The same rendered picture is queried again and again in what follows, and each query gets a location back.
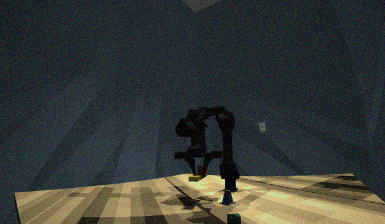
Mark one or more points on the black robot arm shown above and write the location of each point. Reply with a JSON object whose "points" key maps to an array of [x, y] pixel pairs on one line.
{"points": [[193, 126]]}

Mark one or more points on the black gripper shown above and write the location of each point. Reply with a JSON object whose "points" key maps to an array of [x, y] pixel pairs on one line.
{"points": [[208, 156]]}

